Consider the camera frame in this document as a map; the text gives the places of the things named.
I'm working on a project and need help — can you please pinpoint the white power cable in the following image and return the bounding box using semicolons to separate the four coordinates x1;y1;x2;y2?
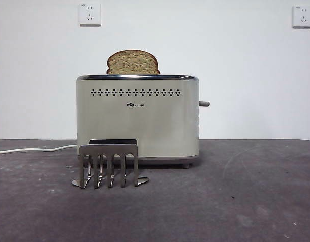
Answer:
0;144;77;155

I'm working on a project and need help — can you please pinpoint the white wall socket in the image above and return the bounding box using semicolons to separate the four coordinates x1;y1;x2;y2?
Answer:
292;5;310;29
78;3;102;27

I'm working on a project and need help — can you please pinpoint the cream and steel toaster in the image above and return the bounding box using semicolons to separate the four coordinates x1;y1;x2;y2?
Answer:
76;74;200;169

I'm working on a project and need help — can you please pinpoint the brown-crusted bread slice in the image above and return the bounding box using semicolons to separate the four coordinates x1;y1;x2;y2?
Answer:
106;50;161;76

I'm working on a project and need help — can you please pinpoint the steel toast rack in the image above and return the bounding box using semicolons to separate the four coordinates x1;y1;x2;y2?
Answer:
70;138;150;190

